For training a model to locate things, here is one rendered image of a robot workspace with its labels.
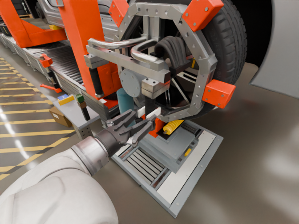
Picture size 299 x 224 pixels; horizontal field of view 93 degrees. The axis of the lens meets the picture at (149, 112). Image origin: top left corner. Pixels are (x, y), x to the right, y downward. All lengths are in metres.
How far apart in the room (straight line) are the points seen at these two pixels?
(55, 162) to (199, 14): 0.55
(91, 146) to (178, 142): 0.90
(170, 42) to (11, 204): 0.48
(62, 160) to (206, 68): 0.50
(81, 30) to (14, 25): 1.94
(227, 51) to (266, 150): 1.32
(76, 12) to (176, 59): 0.65
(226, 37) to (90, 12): 0.72
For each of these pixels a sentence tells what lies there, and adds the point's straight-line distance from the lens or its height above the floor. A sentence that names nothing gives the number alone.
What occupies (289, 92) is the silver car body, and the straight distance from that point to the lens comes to 1.01.
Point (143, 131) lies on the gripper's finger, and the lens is 0.43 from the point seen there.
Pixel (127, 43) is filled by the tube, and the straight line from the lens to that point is 0.61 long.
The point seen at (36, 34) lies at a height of 0.66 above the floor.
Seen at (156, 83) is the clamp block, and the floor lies 0.95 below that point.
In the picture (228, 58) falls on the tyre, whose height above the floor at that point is 0.97.
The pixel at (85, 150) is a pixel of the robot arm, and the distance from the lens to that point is 0.38.
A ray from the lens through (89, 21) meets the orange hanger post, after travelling 1.00.
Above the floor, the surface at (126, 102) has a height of 0.69.
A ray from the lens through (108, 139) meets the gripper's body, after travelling 0.39.
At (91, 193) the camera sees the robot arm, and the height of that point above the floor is 0.96.
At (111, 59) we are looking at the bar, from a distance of 0.59.
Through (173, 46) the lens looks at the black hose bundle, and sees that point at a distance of 0.49.
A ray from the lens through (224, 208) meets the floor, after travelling 1.31.
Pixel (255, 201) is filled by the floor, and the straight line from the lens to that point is 1.43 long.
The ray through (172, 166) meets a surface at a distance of 1.14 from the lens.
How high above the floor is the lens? 1.16
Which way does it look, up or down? 41 degrees down
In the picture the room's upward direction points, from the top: straight up
